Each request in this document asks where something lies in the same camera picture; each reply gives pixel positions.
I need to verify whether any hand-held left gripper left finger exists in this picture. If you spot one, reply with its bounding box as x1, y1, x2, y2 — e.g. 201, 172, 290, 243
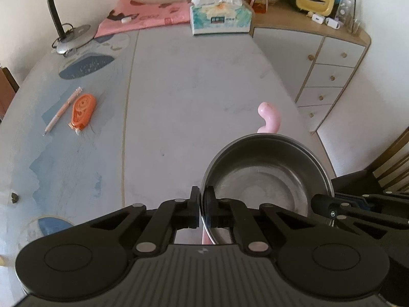
77, 185, 202, 257

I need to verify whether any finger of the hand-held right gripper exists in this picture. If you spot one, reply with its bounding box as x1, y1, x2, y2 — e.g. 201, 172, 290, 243
311, 194, 409, 250
334, 190, 409, 220

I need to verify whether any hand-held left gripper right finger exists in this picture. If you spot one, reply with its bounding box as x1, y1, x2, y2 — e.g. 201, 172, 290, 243
204, 186, 333, 257

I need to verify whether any stainless steel bowl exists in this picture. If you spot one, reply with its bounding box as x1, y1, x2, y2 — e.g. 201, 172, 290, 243
200, 102, 335, 246

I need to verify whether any slatted wooden chair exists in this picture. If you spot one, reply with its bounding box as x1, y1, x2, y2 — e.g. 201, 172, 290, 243
331, 134, 409, 196

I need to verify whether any orange correction tape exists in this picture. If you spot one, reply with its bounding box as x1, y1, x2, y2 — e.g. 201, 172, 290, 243
69, 94, 97, 135

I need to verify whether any white cabinet with wooden top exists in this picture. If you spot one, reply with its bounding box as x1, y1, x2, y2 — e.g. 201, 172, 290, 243
249, 6, 373, 135

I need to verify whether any pink pen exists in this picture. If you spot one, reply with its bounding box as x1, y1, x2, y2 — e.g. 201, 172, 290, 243
43, 86, 83, 136

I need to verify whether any white charger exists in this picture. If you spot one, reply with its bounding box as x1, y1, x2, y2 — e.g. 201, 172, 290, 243
324, 17, 344, 30
307, 11, 325, 25

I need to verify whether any glass with sticks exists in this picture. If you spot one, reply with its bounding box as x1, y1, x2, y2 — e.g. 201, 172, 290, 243
348, 0, 362, 34

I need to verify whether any tissue box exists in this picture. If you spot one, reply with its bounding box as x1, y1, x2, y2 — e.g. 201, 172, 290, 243
189, 0, 255, 36

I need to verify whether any clear plastic box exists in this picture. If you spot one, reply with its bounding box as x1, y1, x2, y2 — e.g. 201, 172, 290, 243
335, 0, 352, 20

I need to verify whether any pink printed bag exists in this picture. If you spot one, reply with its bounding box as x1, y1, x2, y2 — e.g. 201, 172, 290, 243
94, 0, 192, 39

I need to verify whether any grey desk lamp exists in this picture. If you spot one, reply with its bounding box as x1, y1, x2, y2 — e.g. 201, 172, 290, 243
33, 0, 96, 56

